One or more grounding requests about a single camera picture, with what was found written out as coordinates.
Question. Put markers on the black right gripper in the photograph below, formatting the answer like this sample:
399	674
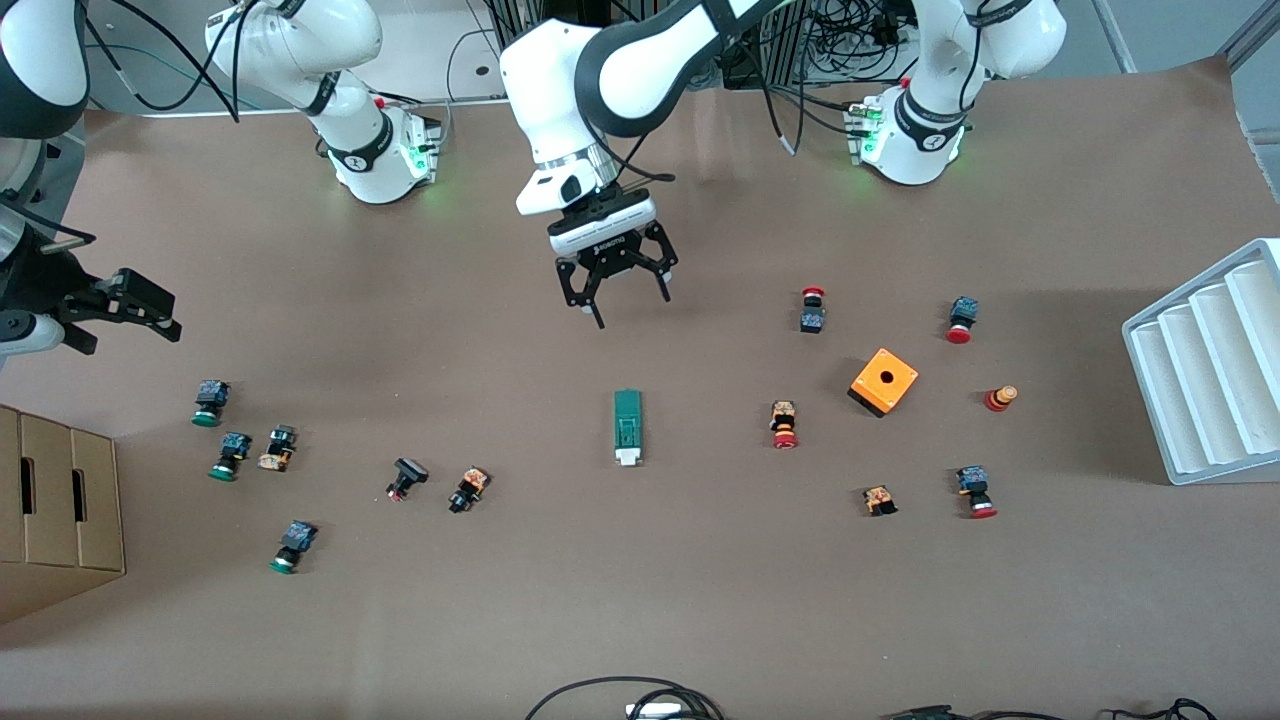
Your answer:
45	285

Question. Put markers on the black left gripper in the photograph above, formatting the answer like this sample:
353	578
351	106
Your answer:
612	262

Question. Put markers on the green circuit board module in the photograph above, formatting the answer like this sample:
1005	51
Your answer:
628	420

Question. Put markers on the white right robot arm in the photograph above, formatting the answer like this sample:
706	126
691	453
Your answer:
300	40

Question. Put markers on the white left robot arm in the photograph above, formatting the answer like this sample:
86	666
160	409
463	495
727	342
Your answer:
560	80

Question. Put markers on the green mushroom button blue block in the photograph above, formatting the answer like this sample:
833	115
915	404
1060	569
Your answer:
233	447
298	538
212	393

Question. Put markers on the brown cardboard box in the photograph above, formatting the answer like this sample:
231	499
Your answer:
60	500

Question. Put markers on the red push button black block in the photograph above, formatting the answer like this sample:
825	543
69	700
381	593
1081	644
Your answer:
812	320

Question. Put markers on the red emergency button orange block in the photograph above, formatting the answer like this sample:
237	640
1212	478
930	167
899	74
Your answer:
784	420

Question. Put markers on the small orange contact block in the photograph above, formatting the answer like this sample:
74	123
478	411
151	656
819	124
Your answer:
879	499

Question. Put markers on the red mushroom button blue block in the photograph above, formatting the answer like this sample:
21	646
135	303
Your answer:
972	482
964	310

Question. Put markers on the red yellow emergency stop head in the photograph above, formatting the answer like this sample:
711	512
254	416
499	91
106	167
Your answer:
998	400

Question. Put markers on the white ridged plastic tray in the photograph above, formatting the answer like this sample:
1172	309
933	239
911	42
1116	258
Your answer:
1200	370

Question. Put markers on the black selector switch orange block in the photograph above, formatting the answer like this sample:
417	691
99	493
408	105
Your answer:
470	487
280	440

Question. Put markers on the orange button enclosure box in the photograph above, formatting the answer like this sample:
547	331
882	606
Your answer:
885	380

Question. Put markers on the black flat-head switch red terminals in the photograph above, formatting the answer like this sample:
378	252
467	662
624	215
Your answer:
410	470

